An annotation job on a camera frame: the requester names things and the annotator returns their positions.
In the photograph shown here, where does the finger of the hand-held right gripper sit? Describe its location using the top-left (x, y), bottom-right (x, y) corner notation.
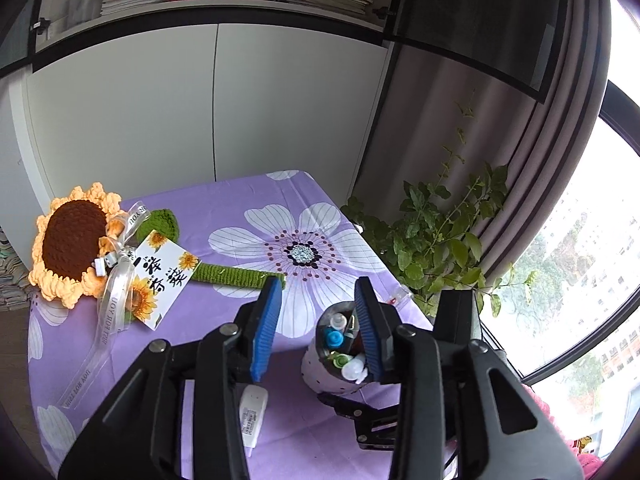
top-left (317, 392), bottom-right (401, 453)

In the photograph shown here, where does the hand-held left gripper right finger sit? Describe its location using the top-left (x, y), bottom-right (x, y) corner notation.
top-left (354, 276), bottom-right (586, 480)

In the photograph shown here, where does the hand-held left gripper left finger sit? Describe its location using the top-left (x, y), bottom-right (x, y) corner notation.
top-left (57, 276), bottom-right (285, 480)

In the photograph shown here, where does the pink patterned pen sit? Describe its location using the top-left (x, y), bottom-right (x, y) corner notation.
top-left (342, 355), bottom-right (368, 383)

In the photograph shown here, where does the grey dotted pen holder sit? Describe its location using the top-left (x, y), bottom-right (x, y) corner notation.
top-left (301, 300), bottom-right (381, 398)

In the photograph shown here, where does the white correction tape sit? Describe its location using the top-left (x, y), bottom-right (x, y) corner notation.
top-left (239, 384), bottom-right (268, 448)

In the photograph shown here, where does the purple floral tablecloth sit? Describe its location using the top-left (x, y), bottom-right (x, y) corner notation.
top-left (27, 170), bottom-right (436, 480)

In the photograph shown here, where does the green potted plant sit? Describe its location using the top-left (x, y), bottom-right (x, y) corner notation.
top-left (340, 90), bottom-right (541, 318)

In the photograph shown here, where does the sunflower print gift card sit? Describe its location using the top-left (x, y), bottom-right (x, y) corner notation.
top-left (121, 230), bottom-right (201, 331)

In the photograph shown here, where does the window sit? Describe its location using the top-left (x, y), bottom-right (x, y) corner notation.
top-left (480, 0), bottom-right (640, 461)

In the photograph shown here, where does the pink cloth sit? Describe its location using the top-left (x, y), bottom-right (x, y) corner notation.
top-left (520, 385), bottom-right (608, 476)

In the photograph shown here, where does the white sheer ribbon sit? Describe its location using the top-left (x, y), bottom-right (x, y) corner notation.
top-left (56, 201), bottom-right (151, 408)

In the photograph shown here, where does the mauve curtain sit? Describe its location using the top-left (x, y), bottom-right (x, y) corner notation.
top-left (350, 0), bottom-right (613, 286)

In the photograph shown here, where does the crochet sunflower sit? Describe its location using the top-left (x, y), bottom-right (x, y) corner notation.
top-left (27, 183), bottom-right (287, 311)

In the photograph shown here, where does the white bookcase cabinet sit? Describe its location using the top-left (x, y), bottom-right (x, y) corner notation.
top-left (0, 0), bottom-right (401, 266)

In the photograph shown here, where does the tall pile of papers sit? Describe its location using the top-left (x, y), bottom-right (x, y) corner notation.
top-left (0, 225), bottom-right (33, 313)

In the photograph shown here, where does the narrow dark glass cabinet door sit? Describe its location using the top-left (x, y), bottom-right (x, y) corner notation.
top-left (382, 0), bottom-right (571, 106)

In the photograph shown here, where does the wide dark glass cabinet door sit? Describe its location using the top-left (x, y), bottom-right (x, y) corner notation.
top-left (0, 0), bottom-right (51, 78)

